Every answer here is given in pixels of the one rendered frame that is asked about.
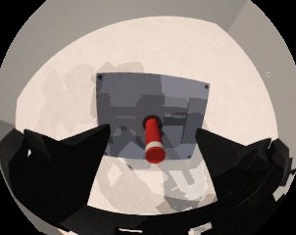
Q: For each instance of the red peg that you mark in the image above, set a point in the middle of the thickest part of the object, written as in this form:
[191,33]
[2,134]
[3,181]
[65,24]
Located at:
[155,151]

